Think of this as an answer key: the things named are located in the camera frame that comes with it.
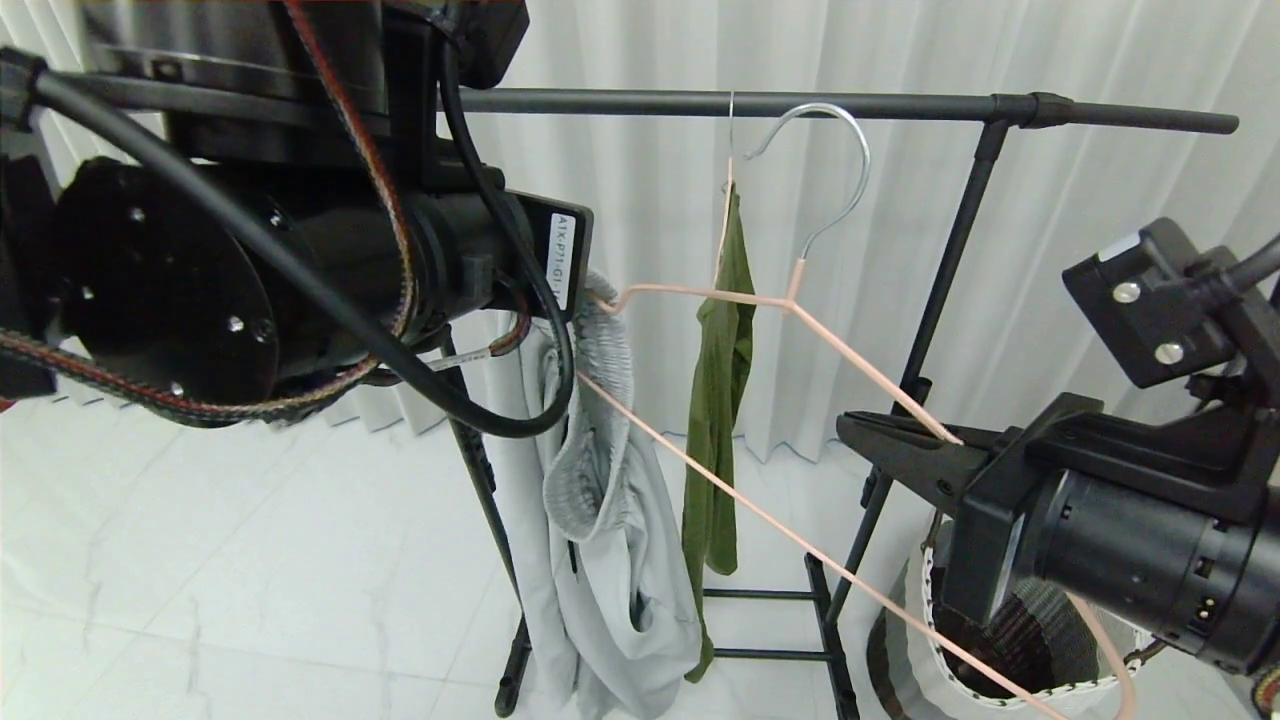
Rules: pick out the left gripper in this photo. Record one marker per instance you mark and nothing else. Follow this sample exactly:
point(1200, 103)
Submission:
point(150, 290)

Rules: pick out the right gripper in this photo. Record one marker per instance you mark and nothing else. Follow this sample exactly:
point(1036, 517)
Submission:
point(1150, 560)

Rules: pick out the green long-sleeved shirt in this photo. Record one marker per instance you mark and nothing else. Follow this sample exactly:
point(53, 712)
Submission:
point(715, 450)

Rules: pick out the pink clothes hanger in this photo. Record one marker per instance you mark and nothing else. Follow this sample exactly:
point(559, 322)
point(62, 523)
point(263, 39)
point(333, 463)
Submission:
point(798, 280)
point(729, 175)

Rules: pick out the pale grey shorts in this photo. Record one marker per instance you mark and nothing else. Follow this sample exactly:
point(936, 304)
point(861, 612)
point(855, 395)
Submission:
point(620, 600)

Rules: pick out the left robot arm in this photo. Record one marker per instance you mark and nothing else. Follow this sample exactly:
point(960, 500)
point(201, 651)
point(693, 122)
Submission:
point(250, 50)

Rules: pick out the white laundry basket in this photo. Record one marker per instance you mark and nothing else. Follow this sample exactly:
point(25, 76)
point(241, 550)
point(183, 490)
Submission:
point(1020, 640)

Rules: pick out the black clothes rack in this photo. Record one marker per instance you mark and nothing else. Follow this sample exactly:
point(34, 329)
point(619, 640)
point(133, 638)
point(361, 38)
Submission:
point(900, 105)

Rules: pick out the white curtain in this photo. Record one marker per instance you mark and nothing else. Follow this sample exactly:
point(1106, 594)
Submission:
point(640, 200)

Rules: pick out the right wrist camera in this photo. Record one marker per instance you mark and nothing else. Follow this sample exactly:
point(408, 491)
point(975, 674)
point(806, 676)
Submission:
point(1150, 300)

